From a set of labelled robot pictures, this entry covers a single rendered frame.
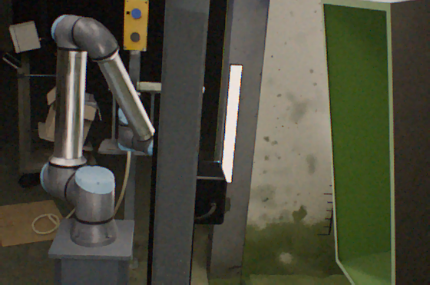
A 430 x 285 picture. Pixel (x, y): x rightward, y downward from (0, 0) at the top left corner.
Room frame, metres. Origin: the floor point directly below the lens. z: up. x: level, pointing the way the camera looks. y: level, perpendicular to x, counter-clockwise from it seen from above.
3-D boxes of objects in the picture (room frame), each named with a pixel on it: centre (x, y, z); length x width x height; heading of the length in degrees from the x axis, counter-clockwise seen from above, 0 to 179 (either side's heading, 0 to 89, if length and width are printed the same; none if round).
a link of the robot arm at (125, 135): (2.20, 0.38, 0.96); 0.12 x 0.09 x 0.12; 54
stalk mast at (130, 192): (2.72, 0.46, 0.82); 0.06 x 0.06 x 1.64; 7
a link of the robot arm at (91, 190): (1.84, 0.45, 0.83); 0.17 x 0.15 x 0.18; 54
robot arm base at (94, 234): (1.83, 0.45, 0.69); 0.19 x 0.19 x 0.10
